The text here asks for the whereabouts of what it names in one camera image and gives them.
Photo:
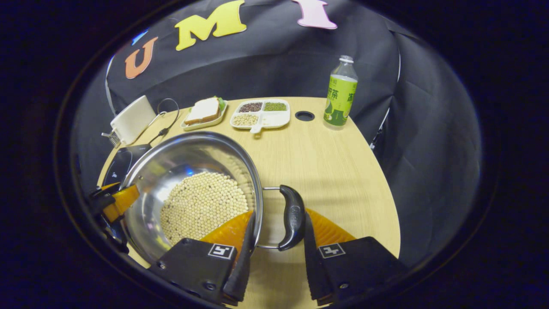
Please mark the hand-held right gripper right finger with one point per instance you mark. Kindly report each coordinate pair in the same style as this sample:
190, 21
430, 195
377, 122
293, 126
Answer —
313, 266

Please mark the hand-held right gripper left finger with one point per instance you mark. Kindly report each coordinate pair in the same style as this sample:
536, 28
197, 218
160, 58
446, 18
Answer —
244, 266

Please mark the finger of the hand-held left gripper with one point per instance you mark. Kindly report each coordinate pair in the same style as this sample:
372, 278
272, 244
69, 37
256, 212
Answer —
124, 201
109, 186

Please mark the black induction cooktop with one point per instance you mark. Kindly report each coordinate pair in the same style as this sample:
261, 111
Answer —
122, 165

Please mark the stainless steel pot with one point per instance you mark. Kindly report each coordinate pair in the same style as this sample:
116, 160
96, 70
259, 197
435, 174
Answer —
171, 171

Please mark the white toaster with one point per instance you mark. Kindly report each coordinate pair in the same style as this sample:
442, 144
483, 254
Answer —
133, 120

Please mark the large soybean heap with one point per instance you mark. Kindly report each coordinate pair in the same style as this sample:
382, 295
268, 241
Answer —
201, 206

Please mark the pale rectangular sandwich plate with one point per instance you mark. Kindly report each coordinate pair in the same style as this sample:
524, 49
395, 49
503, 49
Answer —
206, 126

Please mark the sandwich with lettuce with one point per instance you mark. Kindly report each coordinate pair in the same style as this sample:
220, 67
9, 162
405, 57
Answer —
203, 110

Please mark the small soybean pile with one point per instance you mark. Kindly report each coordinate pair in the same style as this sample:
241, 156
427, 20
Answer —
245, 119

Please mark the white divided tray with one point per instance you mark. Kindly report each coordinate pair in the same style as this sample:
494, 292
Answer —
274, 120

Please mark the small dark bean pile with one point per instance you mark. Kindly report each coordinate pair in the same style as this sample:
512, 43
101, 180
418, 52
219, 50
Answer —
251, 107

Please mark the small green bean pile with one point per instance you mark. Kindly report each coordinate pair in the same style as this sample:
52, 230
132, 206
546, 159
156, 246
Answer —
275, 106

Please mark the green label drink bottle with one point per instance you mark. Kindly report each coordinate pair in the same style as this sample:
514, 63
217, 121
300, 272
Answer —
339, 98

